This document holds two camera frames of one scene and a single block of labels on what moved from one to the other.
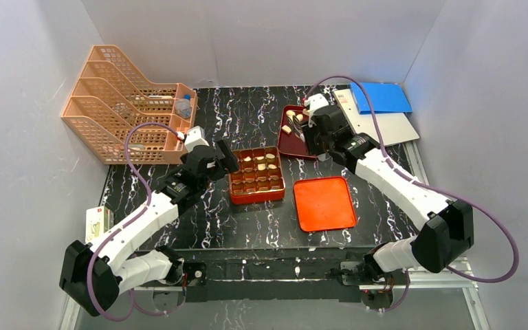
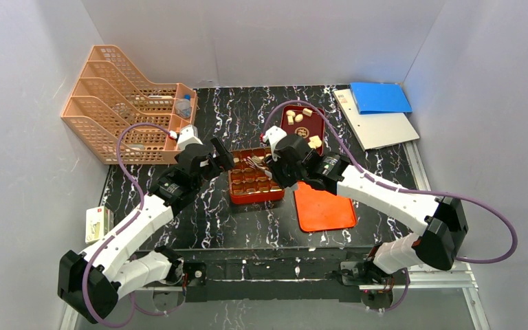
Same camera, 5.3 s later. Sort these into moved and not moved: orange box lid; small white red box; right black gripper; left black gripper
Moved: right black gripper
Not moved: small white red box; left black gripper; orange box lid
